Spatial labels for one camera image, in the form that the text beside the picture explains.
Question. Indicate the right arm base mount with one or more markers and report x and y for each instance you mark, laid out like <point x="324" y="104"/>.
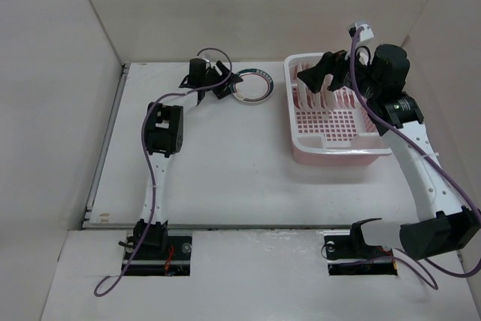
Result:
<point x="347" y="258"/>

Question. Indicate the green rimmed white plate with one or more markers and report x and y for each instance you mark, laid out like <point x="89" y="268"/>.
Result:
<point x="255" y="86"/>

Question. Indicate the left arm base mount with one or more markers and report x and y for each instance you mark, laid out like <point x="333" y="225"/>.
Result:
<point x="175" y="261"/>

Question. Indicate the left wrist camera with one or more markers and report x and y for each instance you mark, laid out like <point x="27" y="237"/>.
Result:
<point x="204" y="59"/>

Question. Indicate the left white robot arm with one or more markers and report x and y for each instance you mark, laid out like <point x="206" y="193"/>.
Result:
<point x="162" y="134"/>

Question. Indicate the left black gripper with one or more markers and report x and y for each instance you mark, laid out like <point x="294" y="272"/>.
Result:
<point x="225" y="81"/>

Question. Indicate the white plate with characters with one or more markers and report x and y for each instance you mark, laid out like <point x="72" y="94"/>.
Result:
<point x="328" y="95"/>

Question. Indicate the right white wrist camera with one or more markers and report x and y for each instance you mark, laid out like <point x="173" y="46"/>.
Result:
<point x="362" y="30"/>

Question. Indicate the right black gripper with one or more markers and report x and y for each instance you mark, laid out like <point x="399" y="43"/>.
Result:
<point x="331" y="63"/>

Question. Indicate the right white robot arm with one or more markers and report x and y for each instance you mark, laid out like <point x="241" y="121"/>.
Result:
<point x="446" y="222"/>

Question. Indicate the pink plastic dish rack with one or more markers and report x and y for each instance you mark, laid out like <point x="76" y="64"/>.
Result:
<point x="342" y="137"/>

